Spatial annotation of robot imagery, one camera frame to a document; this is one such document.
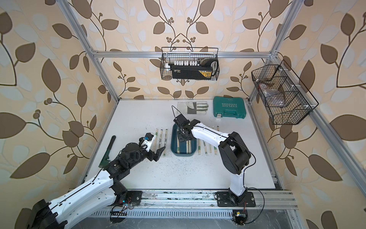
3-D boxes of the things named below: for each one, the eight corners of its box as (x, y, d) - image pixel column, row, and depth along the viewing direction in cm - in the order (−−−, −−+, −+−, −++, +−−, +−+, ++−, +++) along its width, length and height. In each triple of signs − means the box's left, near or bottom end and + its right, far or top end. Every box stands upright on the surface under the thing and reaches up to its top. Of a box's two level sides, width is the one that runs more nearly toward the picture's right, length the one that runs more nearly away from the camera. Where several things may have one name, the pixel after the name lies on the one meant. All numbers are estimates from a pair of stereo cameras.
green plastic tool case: (214, 119, 111) (215, 114, 106) (211, 99, 125) (212, 95, 120) (246, 119, 111) (249, 114, 106) (240, 99, 125) (242, 95, 120)
